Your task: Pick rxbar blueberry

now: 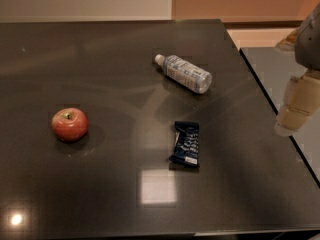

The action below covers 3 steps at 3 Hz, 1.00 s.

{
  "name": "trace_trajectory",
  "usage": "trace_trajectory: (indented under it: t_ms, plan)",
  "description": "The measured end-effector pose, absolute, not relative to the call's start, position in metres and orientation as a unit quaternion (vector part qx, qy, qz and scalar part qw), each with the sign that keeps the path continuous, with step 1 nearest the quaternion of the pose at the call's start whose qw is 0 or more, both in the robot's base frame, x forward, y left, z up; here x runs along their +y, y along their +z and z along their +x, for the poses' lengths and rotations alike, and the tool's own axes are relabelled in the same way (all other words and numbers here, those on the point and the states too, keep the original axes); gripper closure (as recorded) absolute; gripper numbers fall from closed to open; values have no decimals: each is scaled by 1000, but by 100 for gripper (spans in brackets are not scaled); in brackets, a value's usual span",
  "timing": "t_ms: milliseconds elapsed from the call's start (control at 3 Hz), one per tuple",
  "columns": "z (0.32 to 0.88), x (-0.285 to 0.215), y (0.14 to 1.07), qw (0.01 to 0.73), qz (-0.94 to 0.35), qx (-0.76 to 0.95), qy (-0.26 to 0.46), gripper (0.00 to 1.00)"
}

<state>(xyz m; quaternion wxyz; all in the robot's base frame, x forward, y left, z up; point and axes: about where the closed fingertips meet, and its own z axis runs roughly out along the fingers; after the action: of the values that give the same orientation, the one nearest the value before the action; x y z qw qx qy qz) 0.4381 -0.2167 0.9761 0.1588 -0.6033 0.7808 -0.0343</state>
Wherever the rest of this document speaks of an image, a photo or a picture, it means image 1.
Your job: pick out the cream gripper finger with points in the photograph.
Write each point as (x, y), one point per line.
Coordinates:
(301, 100)

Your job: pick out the dark blue rxbar wrapper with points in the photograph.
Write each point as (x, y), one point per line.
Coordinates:
(186, 149)

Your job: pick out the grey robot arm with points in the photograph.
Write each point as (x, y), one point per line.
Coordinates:
(306, 46)

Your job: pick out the grey side table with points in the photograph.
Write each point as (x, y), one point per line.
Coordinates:
(273, 69)

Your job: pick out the clear plastic water bottle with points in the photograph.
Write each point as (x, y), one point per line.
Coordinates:
(185, 73)

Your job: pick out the red apple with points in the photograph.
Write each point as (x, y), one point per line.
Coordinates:
(69, 124)

